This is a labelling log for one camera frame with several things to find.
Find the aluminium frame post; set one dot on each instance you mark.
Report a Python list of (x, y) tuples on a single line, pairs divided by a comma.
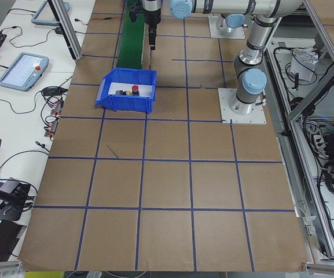
[(61, 15)]

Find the green conveyor belt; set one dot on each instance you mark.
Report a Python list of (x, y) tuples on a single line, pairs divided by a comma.
[(130, 53)]

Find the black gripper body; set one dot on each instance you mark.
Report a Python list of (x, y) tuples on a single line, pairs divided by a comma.
[(152, 18)]

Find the far teach pendant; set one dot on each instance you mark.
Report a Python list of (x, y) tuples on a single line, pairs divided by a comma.
[(44, 16)]

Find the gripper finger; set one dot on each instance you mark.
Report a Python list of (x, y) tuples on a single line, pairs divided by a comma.
[(152, 33)]

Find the red mushroom push button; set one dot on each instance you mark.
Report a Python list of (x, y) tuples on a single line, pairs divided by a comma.
[(135, 90)]

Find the near teach pendant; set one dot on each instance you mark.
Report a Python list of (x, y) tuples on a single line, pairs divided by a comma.
[(24, 72)]

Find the white foam pad left bin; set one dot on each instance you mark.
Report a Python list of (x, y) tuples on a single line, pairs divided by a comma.
[(145, 90)]

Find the teach pendant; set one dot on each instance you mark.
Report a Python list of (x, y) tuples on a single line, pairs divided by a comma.
[(44, 16), (24, 72)]

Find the left blue plastic bin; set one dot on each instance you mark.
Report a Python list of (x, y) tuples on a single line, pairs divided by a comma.
[(127, 103)]

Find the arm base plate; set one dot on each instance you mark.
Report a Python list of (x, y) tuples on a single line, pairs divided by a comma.
[(235, 112), (214, 33)]

